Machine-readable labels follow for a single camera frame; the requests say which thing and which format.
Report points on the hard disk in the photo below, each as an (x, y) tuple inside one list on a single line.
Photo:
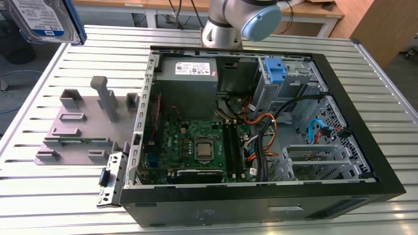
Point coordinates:
[(39, 17)]

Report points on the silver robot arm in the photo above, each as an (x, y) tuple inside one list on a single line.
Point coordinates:
[(218, 34)]

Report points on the metal disk bay cage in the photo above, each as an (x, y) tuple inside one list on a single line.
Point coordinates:
[(310, 147)]

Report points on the grey power supply unit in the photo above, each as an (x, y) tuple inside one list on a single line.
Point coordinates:
[(186, 98)]

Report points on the green motherboard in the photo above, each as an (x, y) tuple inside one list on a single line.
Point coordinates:
[(176, 137)]

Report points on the silver CPU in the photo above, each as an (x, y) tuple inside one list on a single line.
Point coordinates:
[(203, 149)]

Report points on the CPU socket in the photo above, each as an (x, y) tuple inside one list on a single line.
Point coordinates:
[(203, 160)]

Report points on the metal drive cage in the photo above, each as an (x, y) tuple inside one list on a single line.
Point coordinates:
[(264, 98)]

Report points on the black graphics card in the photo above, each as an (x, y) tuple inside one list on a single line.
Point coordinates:
[(199, 175)]

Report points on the blue plastic drive latch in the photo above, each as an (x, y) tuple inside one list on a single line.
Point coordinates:
[(275, 71)]

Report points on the grey parts rack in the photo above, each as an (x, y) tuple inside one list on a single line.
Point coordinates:
[(91, 137)]

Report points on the black PC case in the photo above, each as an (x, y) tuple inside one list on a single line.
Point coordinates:
[(228, 208)]

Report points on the green RAM stick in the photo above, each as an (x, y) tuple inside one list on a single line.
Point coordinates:
[(83, 141)]

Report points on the black office chair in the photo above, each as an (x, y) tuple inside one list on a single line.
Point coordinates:
[(17, 55)]

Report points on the wooden cabinet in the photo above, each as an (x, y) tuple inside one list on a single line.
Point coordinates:
[(384, 29)]

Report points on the chair wheel base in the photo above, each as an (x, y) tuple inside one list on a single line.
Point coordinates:
[(411, 52)]

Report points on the metal bracket blue latch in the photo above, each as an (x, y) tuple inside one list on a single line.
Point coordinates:
[(113, 171)]

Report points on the wooden desk white frame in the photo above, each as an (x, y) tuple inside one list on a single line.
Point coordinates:
[(113, 3), (312, 13)]

